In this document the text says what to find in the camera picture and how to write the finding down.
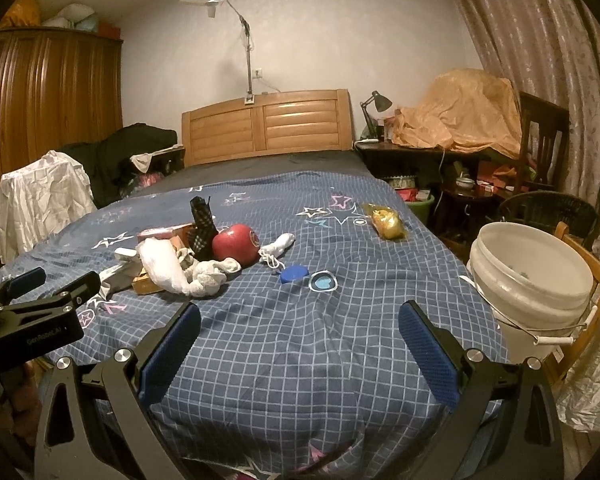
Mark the black checked sock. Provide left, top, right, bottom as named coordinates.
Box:
left=187, top=196, right=219, bottom=261

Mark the wooden slatted headboard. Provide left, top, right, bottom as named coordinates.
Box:
left=182, top=89, right=354, bottom=167

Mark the black desk lamp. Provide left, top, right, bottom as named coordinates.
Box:
left=360, top=90, right=392, bottom=141

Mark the light wooden chair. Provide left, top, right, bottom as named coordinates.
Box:
left=543, top=221, right=600, bottom=386

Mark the blue bottle cap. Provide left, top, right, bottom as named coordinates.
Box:
left=279, top=264, right=309, bottom=284

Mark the gold foil wrapper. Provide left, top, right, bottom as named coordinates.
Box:
left=362, top=203, right=407, bottom=240

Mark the red pink box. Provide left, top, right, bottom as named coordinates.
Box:
left=136, top=222, right=195, bottom=242

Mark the gold brown cardboard box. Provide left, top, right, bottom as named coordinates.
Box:
left=132, top=271, right=163, bottom=296

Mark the blue checked star bedspread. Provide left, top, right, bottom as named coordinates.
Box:
left=0, top=171, right=507, bottom=479

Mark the red apple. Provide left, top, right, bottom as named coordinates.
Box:
left=211, top=223, right=260, bottom=266

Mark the black clothes pile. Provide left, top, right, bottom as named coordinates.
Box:
left=59, top=122, right=178, bottom=208

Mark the brown wooden wardrobe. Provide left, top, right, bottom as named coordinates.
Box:
left=0, top=27, right=124, bottom=281

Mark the dark wooden chair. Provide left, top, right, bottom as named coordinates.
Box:
left=514, top=92, right=569, bottom=194

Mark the brown open cardboard box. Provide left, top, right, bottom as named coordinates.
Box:
left=170, top=235, right=195, bottom=269

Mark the small white sock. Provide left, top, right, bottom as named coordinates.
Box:
left=258, top=233, right=296, bottom=272

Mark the green plastic bin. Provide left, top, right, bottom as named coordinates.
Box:
left=406, top=194, right=436, bottom=224

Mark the black wicker chair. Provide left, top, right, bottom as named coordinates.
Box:
left=496, top=191, right=600, bottom=249

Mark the white ceiling fan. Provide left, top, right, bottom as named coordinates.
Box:
left=178, top=0, right=233, bottom=18

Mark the patterned brown curtain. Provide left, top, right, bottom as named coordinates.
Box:
left=455, top=0, right=600, bottom=238

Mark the bedding atop wardrobe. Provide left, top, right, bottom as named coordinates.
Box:
left=0, top=0, right=121, bottom=40

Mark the dark wooden desk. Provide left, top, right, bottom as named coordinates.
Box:
left=354, top=141, right=517, bottom=191

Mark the white crumpled cloth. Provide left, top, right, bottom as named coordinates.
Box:
left=0, top=151, right=96, bottom=264

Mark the white red paper package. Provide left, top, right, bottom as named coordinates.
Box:
left=99, top=248, right=143, bottom=300

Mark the white plastic bucket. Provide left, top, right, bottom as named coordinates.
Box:
left=467, top=222, right=593, bottom=363

